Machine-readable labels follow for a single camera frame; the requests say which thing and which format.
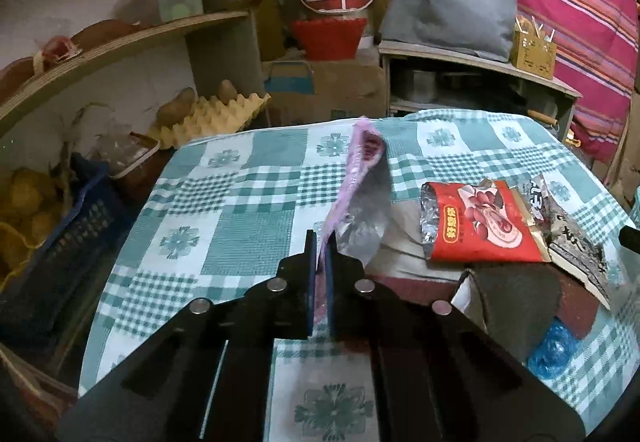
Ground pink snack wrapper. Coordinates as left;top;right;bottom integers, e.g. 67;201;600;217
314;117;394;328

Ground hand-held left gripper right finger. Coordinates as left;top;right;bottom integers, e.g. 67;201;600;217
327;242;587;442

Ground sweet potato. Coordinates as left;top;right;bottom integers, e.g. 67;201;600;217
0;57;41;93
70;19;136;50

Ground crumpled blue plastic bag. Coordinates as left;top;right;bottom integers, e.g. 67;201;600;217
527;319;578;379

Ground black and silver snack wrapper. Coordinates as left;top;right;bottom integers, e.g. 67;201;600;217
522;174;623;310

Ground bag of yellow fruit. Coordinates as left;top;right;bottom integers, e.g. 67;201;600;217
0;167;66;273

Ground dried plant stalks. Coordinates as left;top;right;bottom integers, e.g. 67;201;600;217
60;104;108;203

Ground blue plastic crate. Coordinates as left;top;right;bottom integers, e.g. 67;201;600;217
0;154;136;338

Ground cardboard box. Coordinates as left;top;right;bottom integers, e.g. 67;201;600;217
262;59;388;127

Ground red snack wrapper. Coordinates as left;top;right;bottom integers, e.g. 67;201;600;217
419;179;552;264

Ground yellow cotton swab box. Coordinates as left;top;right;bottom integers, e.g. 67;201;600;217
510;14;558;80

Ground grey cushion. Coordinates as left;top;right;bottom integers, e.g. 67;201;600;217
378;0;518;63

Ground folded beige paper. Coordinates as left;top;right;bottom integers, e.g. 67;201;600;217
452;264;558;363

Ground yellow egg tray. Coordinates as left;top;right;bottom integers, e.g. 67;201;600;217
147;92;271;150

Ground green checkered tablecloth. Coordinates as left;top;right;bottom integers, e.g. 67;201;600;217
77;109;640;442

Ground red plastic basket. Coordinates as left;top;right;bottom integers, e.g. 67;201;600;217
290;18;368;62

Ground pink wrapped packet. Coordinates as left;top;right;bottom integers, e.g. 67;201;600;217
40;36;83;68

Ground red container with clear lid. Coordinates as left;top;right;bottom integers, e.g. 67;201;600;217
95;132;161;203

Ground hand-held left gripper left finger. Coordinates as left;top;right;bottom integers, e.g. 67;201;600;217
55;230;318;442

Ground curved wooden shelf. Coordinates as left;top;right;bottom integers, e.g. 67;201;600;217
0;0;266;138

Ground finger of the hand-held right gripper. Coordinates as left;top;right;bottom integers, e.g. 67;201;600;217
619;224;640;265

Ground small wooden cabinet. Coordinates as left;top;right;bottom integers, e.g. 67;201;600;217
378;42;583;143

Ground dark red paper sheet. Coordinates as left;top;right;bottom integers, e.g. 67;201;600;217
372;267;608;340

